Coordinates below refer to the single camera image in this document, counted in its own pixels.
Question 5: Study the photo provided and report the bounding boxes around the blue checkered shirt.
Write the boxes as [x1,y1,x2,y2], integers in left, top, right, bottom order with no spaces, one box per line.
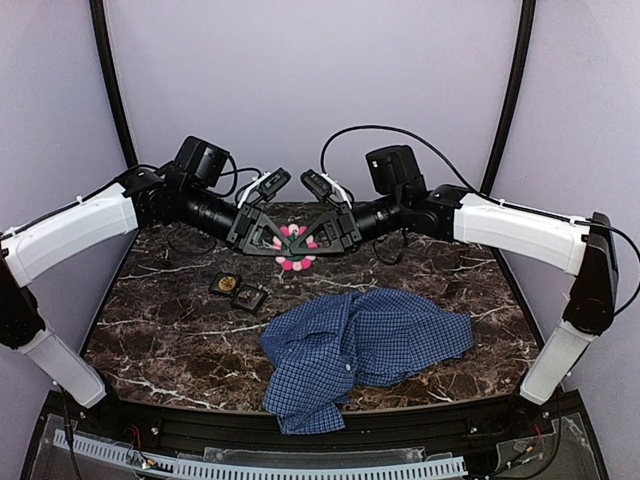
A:
[260,288,474,416]

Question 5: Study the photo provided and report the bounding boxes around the pink flower brooch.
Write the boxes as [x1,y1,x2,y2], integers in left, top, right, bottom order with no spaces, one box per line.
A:
[271,223,318,272]

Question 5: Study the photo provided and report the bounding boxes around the middle black display frame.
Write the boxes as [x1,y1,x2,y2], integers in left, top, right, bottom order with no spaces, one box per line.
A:
[231,284,268,314]

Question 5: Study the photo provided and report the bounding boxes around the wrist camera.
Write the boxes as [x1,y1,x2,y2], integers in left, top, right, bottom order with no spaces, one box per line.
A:
[300,169,353,208]
[236,168,291,208]

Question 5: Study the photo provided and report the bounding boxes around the left black frame post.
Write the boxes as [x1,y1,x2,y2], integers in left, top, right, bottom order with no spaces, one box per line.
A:
[88,0,138,167]

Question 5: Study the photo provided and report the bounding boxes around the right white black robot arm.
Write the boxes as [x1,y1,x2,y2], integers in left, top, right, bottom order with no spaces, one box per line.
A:
[287,145,618,406]

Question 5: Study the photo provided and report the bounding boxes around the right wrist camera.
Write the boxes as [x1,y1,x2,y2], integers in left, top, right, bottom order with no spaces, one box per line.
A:
[300,169,353,208]

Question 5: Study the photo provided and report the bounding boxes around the white slotted cable duct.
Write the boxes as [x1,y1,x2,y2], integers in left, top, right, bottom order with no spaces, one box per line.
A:
[72,435,468,479]

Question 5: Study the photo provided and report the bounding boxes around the black aluminium front rail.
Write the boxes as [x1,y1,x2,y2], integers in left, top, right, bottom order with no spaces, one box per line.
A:
[122,399,517,453]

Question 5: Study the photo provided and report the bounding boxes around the left black display frame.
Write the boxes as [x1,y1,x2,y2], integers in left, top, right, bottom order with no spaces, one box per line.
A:
[208,272,242,297]

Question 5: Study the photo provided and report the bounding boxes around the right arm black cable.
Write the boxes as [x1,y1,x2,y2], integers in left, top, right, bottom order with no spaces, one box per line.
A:
[319,124,634,319]

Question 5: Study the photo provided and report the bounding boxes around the black display frame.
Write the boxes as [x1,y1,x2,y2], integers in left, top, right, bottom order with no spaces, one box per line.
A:
[231,284,268,314]
[208,272,242,297]

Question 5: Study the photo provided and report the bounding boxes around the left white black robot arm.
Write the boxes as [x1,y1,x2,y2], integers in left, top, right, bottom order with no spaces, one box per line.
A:
[1,136,290,409]

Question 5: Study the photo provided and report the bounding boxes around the black frame post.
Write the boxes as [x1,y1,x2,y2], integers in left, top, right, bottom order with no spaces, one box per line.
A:
[480,0,537,194]
[88,0,138,167]

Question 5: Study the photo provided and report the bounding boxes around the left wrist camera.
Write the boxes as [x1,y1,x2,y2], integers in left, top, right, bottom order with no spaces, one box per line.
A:
[236,168,291,208]

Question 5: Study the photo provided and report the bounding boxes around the gold round brooch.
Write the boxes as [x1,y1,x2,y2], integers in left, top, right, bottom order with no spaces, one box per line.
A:
[217,276,237,293]

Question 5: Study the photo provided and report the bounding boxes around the right black frame post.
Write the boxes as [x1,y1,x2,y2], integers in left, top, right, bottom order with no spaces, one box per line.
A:
[480,0,537,194]

